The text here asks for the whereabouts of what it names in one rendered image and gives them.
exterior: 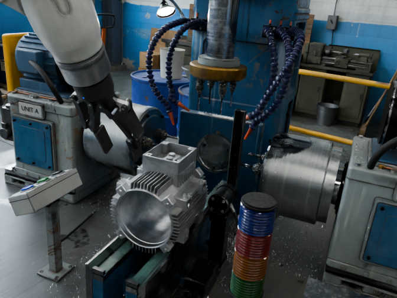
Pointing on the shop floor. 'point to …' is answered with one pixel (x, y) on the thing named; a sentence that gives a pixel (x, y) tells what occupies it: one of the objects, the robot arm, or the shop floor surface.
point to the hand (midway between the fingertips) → (120, 145)
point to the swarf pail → (326, 113)
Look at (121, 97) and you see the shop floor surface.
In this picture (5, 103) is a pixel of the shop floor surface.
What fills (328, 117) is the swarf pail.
